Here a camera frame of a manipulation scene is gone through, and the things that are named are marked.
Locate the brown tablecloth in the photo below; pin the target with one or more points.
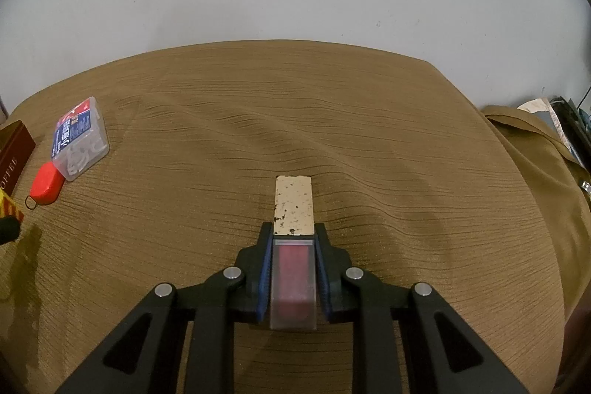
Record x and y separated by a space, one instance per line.
323 121

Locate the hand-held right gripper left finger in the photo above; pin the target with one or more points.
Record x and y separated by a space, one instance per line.
264 283

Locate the dark flat board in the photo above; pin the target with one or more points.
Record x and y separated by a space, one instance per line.
570 131

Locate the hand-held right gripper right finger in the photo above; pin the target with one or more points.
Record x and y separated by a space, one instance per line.
323 283

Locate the clear blue-label floss box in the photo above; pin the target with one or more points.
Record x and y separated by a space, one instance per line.
76 135

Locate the dark red toffee tin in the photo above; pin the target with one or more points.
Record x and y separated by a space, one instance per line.
14 154

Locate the lip gloss with gold cap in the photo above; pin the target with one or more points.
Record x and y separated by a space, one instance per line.
293 278

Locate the small red case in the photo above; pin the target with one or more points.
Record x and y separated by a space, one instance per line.
46 184

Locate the pale crumpled bag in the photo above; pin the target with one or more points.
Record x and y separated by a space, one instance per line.
538 104

